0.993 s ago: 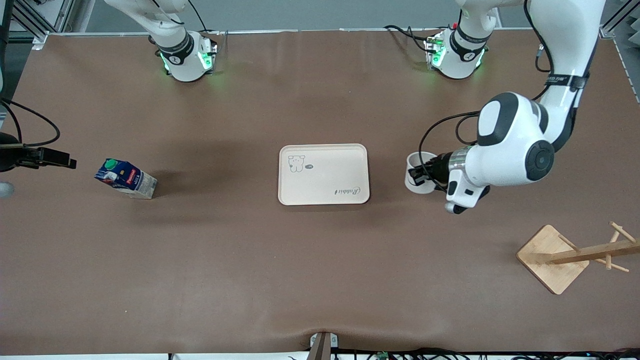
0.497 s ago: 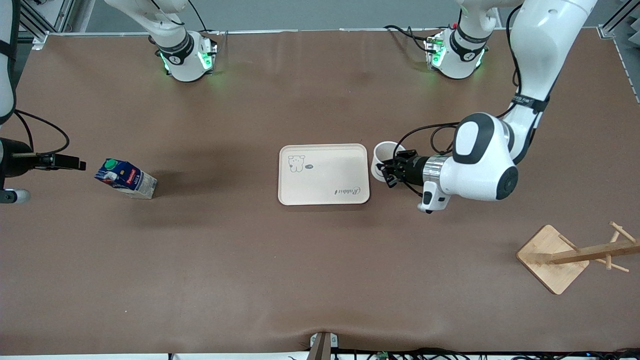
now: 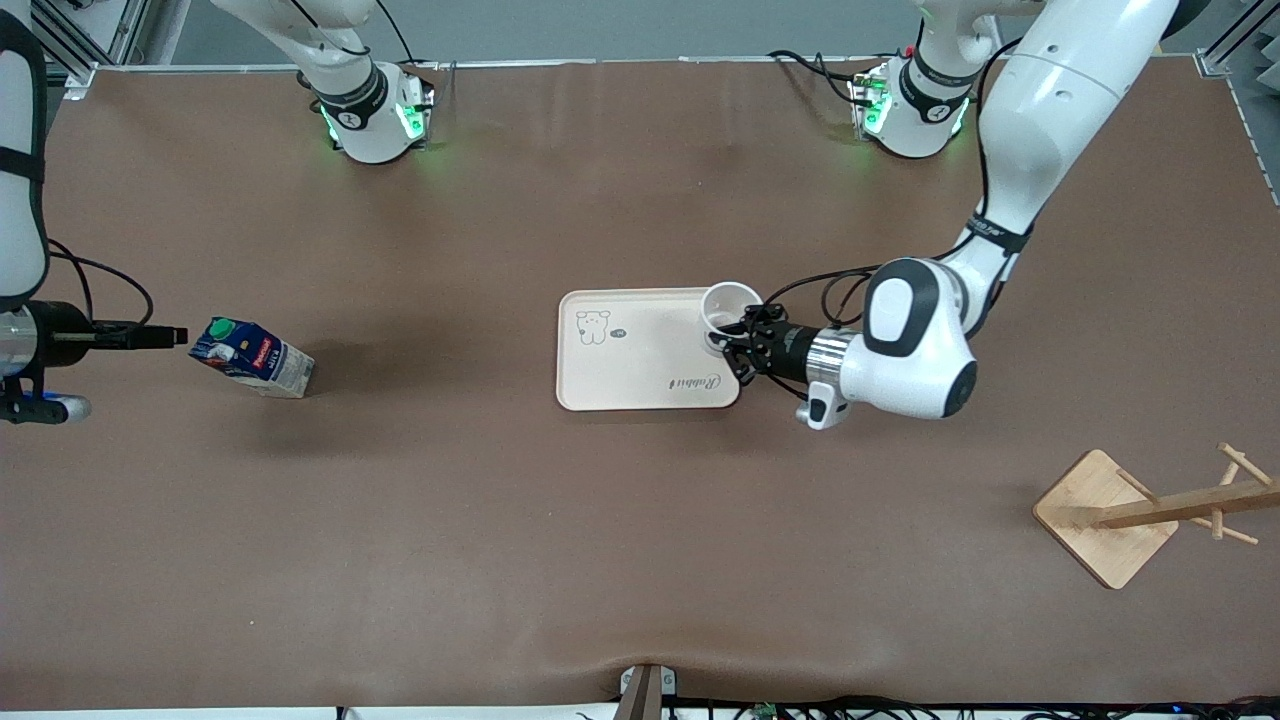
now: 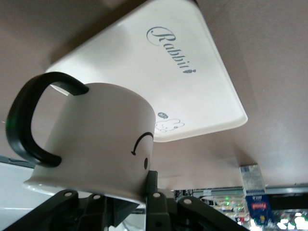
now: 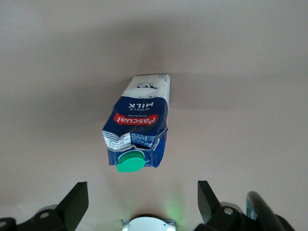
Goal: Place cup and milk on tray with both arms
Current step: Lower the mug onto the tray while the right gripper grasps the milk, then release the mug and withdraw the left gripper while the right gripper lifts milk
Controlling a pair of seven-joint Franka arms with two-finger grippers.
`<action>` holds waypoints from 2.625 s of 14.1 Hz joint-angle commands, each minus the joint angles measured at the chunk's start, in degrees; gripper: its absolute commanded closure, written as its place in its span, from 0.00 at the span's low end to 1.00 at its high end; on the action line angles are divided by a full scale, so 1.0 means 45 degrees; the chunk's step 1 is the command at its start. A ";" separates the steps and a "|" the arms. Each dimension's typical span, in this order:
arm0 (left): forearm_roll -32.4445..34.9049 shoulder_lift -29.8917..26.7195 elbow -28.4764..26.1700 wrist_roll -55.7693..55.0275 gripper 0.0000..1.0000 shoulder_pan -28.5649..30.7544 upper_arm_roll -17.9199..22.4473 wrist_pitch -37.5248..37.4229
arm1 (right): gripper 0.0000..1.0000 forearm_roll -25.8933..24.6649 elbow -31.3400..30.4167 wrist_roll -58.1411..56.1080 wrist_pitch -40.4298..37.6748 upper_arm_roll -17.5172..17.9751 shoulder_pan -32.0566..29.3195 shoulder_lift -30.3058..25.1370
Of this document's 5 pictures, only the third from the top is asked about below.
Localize grey table edge bracket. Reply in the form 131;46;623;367
618;664;677;720

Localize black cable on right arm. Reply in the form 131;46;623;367
45;238;157;327

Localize black cables at left arm base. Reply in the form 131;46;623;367
768;48;883;107

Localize cream tray with rabbit print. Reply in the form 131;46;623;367
556;288;743;412

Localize white mug with black handle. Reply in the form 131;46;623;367
698;282;767;359

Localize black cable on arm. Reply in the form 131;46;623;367
45;238;157;327
765;40;1023;401

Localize aluminium frame profile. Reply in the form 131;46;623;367
30;0;151;101
1195;0;1280;81

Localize blue milk carton green cap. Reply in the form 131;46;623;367
189;317;315;399

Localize wooden mug stand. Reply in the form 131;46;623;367
1032;443;1280;590

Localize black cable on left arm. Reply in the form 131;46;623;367
765;40;1023;401

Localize black cable at right arm base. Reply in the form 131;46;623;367
375;0;443;79

